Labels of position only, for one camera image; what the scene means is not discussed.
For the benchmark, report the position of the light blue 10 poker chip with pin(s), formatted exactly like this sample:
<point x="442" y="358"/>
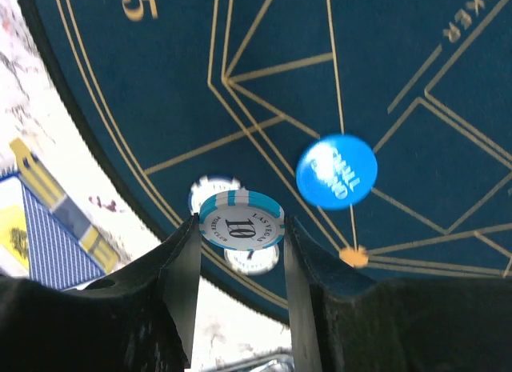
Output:
<point x="242" y="220"/>

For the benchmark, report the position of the white 5 poker chip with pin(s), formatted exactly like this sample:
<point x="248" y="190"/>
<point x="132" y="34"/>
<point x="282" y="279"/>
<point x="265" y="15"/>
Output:
<point x="207" y="186"/>

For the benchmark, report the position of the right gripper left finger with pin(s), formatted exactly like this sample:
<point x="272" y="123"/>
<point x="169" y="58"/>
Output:
<point x="139" y="318"/>

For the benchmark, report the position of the round blue poker mat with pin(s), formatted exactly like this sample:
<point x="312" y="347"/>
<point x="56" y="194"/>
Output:
<point x="167" y="91"/>

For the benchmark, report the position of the grey 1 poker chip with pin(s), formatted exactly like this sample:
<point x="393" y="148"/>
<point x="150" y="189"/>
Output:
<point x="252" y="262"/>

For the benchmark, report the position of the blue playing card box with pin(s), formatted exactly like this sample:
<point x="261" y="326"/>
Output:
<point x="45" y="236"/>

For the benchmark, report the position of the chrome case handle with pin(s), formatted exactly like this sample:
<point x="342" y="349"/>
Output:
<point x="271" y="363"/>

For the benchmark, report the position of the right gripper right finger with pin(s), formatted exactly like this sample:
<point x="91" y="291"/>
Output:
<point x="341" y="320"/>

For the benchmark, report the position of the blue small blind button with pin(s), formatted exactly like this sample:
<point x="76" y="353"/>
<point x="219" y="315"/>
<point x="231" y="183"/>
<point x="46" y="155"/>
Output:
<point x="336" y="172"/>

